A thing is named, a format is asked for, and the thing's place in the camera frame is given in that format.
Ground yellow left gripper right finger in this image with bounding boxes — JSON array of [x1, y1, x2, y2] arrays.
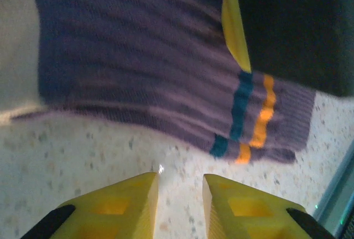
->
[[202, 174, 337, 239]]

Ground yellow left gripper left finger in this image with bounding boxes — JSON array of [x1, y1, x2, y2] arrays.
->
[[20, 172, 160, 239]]

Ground purple sock with tan toe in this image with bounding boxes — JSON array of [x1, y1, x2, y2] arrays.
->
[[0, 0, 317, 165]]

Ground long aluminium frame beam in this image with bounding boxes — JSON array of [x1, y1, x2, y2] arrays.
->
[[315, 139, 354, 239]]

